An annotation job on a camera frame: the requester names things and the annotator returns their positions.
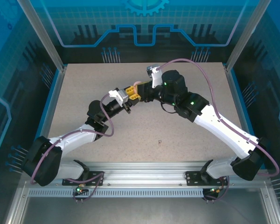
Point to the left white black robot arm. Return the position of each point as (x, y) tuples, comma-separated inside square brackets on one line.
[(77, 137)]

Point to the aluminium frame post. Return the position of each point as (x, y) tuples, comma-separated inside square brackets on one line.
[(46, 39), (240, 39)]

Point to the aluminium side rail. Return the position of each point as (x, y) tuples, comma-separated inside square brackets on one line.
[(235, 98), (52, 105)]

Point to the aluminium base beam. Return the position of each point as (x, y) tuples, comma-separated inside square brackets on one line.
[(142, 175)]

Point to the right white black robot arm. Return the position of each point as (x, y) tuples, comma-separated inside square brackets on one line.
[(224, 130)]

